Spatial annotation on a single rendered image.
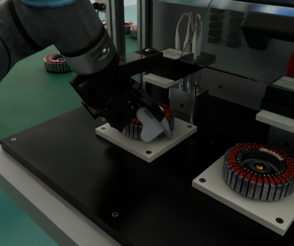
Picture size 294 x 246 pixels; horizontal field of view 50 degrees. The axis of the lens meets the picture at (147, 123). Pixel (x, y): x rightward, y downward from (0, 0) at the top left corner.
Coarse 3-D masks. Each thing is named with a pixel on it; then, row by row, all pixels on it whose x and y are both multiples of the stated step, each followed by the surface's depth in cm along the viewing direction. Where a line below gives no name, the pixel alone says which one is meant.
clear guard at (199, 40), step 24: (216, 0) 34; (240, 0) 32; (264, 0) 31; (288, 0) 31; (216, 24) 32; (240, 24) 31; (192, 48) 33; (216, 48) 31; (240, 48) 30; (288, 48) 28; (240, 72) 29; (264, 72) 28; (288, 72) 27
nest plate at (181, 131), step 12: (180, 120) 68; (96, 132) 65; (108, 132) 64; (120, 132) 64; (180, 132) 64; (192, 132) 65; (120, 144) 61; (132, 144) 60; (144, 144) 60; (156, 144) 60; (168, 144) 60; (144, 156) 57; (156, 156) 58
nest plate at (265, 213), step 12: (216, 168) 54; (204, 180) 51; (216, 180) 51; (204, 192) 50; (216, 192) 48; (228, 192) 48; (228, 204) 47; (240, 204) 46; (252, 204) 46; (264, 204) 46; (276, 204) 46; (288, 204) 46; (252, 216) 45; (264, 216) 44; (276, 216) 44; (288, 216) 44; (276, 228) 43
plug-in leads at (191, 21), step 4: (188, 16) 67; (192, 16) 67; (196, 16) 66; (180, 20) 66; (192, 20) 67; (196, 20) 65; (188, 24) 65; (192, 24) 68; (196, 24) 64; (176, 28) 67; (188, 28) 65; (192, 28) 69; (176, 32) 67; (188, 32) 65; (176, 36) 67; (188, 36) 65; (176, 40) 67; (188, 40) 66; (176, 44) 68; (184, 44) 66; (176, 48) 68
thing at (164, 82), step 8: (168, 48) 66; (168, 56) 62; (176, 56) 62; (168, 64) 61; (176, 64) 60; (184, 64) 62; (192, 64) 65; (152, 72) 65; (160, 72) 63; (168, 72) 62; (176, 72) 61; (184, 72) 63; (192, 72) 65; (200, 72) 69; (144, 80) 64; (152, 80) 62; (160, 80) 62; (168, 80) 62; (176, 80) 62; (200, 80) 70
